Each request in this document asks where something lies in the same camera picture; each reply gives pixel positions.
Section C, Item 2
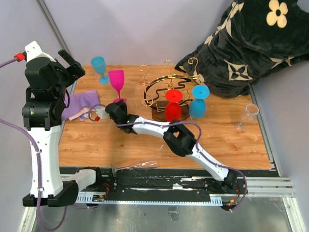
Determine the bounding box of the purple cloth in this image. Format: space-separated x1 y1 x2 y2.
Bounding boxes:
62 90 100 121

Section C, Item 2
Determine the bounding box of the cyan wine glass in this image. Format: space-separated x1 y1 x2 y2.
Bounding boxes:
189 85 210 118
91 56 110 85

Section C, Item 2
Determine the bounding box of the magenta wine glass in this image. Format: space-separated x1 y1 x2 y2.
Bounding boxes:
108 70 126 103

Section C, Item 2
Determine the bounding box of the gold wire wine glass rack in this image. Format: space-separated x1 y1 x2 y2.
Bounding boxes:
142 73 202 122

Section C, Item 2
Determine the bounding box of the clear wine glass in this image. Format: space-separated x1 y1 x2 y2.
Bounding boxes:
111 159 158 177
236 103 259 131

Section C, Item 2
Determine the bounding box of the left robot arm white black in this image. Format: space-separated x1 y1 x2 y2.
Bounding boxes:
22 41 103 207

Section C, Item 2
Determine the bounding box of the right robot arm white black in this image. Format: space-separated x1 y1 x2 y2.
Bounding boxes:
105 101 247 193

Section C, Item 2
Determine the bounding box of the red wine glass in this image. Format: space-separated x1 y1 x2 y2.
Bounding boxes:
165 89 183 122

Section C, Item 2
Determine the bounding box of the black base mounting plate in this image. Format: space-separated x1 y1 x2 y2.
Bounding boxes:
59 166 249 203

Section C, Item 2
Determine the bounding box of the black floral plush pillow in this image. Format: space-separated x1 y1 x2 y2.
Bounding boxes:
175 0 309 98

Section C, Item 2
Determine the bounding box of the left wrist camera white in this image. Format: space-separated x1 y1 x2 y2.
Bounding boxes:
25 41 55 62

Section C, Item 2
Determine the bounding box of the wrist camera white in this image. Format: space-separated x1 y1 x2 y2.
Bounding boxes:
95 106 109 119
25 41 55 62

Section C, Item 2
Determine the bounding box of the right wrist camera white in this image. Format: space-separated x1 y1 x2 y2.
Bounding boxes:
95 106 109 119

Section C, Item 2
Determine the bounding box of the aluminium corner rail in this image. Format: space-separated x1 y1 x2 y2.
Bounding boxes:
35 0 71 54

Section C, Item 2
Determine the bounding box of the slotted grey cable duct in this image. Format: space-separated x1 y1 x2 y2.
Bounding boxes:
75 192 223 206

